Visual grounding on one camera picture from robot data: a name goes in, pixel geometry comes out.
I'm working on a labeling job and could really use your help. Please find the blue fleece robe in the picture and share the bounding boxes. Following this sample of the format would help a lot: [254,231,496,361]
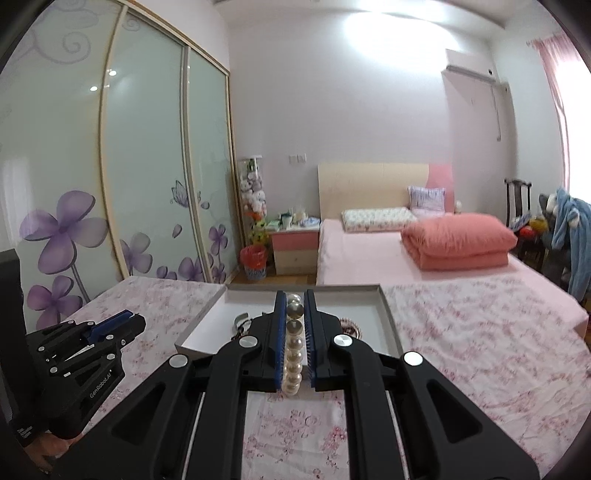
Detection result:
[538,186,591,299]

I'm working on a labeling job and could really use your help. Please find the white air conditioner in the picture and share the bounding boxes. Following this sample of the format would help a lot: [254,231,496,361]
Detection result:
[440,48,498,85]

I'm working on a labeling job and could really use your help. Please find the flower print sliding wardrobe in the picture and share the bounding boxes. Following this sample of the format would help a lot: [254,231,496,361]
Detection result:
[0,0,242,334]

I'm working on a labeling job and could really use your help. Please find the dark red bead bracelet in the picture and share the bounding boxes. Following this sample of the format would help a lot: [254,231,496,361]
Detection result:
[339,316,365,339]

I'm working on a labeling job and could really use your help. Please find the folded salmon quilt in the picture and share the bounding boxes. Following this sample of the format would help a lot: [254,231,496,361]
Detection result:
[400,213,518,271]

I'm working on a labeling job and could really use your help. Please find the purple patterned pillow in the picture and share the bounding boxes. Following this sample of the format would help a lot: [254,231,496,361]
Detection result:
[407,185,447,218]

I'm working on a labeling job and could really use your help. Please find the red waste basket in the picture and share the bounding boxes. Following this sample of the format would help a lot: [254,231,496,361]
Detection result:
[239,244,270,282]

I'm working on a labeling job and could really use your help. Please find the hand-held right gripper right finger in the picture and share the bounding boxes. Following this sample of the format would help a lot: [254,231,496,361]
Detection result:
[304,290,541,480]

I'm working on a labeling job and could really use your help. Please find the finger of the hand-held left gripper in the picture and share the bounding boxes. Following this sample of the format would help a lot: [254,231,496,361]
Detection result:
[27,310,147,357]
[39,336,136,378]

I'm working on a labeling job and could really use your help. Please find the dark wooden chair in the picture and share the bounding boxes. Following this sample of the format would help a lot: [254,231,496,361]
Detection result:
[503,178,546,265]

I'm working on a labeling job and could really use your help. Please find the grey shallow cardboard box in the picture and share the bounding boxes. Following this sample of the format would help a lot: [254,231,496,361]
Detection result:
[177,284,403,359]

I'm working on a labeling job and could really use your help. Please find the beige wooden headboard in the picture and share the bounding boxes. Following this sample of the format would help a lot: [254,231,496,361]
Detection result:
[317,162,430,221]

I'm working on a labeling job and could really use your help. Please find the person's left hand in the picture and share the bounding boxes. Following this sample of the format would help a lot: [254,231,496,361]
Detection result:
[25,433,77,472]

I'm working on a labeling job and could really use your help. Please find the pink floral bedsheet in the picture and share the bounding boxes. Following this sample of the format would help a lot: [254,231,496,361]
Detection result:
[46,275,591,480]

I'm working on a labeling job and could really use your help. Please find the colourful toys on chair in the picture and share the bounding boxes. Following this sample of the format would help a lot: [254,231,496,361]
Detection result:
[514,216,549,237]

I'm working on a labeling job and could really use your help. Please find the white pipe cover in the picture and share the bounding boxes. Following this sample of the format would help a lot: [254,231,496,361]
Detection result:
[489,82,511,142]

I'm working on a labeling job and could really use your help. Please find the clear tube of plush toys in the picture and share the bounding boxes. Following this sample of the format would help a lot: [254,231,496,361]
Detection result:
[237,156,270,250]

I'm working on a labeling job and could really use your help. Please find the pink and beige nightstand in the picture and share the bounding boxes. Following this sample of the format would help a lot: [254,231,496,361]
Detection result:
[269,225,321,277]

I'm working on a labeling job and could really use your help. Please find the pink curtain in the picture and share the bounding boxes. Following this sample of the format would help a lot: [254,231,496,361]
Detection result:
[528,31,591,197]

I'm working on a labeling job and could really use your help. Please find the white pearl bracelet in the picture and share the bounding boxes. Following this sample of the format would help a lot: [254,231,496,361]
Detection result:
[282,292,306,398]

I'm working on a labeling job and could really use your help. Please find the white floral pillow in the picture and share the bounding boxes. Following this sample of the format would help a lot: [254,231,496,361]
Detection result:
[341,207,419,234]

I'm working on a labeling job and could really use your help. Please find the pink headboard panel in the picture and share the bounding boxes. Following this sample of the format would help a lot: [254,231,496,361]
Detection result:
[425,162,456,216]

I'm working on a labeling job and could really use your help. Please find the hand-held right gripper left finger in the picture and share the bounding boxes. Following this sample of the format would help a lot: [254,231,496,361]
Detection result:
[51,291,288,480]

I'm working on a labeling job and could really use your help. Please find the plain pink bed sheet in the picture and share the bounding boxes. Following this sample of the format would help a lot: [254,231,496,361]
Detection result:
[316,218,590,331]

